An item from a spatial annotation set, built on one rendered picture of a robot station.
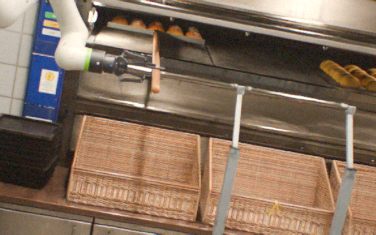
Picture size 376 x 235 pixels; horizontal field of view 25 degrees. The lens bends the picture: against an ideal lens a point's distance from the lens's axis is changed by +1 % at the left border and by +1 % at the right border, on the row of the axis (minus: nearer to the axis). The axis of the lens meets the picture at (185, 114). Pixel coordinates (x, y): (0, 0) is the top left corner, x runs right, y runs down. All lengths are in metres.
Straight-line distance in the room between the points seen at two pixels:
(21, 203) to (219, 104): 1.05
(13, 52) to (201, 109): 0.90
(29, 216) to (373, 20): 1.78
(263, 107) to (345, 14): 0.57
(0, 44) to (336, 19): 1.54
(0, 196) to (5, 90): 0.65
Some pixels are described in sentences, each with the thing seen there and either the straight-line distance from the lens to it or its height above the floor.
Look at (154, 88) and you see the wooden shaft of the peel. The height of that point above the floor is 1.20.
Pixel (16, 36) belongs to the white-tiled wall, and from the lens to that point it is 4.04.
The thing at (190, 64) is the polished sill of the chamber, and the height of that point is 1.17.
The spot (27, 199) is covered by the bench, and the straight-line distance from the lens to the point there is 3.61.
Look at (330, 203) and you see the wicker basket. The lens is 3.82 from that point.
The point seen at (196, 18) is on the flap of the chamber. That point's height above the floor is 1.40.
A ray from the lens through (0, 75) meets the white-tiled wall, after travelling 4.07.
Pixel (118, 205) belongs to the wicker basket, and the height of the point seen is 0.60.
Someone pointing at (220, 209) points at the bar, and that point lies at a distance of 3.54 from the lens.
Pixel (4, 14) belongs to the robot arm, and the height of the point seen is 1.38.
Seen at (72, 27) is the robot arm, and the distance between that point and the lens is 3.46.
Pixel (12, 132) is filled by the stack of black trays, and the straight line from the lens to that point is 3.70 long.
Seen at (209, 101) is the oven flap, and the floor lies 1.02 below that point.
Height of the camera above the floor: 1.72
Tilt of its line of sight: 11 degrees down
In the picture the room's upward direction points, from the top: 11 degrees clockwise
